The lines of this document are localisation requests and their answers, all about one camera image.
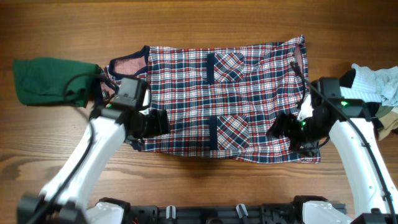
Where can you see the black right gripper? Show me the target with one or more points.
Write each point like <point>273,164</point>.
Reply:
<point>283,126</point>

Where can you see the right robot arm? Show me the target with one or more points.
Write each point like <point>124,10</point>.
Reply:
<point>347,123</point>

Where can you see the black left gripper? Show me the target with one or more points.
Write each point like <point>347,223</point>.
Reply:
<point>158,125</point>

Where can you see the green folded cloth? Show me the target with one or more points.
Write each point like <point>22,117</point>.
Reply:
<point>52,81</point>

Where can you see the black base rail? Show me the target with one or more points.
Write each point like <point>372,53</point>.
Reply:
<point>211,214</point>

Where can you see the olive tan garment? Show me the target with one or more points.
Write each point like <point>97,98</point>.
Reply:
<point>387,115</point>

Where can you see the plaid shorts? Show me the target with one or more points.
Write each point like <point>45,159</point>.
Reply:
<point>220,102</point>

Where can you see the light blue striped garment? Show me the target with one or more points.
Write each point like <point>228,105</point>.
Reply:
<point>382,83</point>

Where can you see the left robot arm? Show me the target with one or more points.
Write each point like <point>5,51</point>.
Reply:
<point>65,198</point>

